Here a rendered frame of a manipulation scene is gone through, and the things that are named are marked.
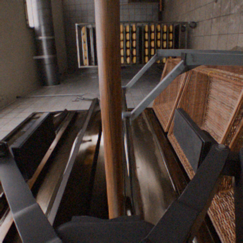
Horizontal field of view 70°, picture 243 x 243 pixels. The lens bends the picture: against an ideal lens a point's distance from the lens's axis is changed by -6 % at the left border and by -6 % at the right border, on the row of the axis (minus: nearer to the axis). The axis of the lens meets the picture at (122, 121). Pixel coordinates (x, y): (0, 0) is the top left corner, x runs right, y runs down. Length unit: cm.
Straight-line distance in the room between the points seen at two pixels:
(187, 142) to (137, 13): 522
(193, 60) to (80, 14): 485
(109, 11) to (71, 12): 523
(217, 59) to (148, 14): 472
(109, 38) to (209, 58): 52
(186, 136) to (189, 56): 54
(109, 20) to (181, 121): 14
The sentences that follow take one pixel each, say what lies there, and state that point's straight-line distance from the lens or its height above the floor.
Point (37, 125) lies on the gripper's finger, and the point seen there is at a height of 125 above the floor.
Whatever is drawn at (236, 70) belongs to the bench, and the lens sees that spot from 109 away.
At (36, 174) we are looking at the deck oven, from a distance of 111.
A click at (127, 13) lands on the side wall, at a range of 533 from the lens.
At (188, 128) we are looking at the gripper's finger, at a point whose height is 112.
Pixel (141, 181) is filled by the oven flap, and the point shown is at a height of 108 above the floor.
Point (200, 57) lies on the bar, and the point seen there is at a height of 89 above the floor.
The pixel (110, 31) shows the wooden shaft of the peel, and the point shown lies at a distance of 23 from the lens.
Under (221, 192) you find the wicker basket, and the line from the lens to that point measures 88.
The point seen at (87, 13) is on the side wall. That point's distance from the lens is 538.
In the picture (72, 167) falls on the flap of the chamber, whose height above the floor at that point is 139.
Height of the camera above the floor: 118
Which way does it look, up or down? 1 degrees down
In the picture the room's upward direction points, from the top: 92 degrees counter-clockwise
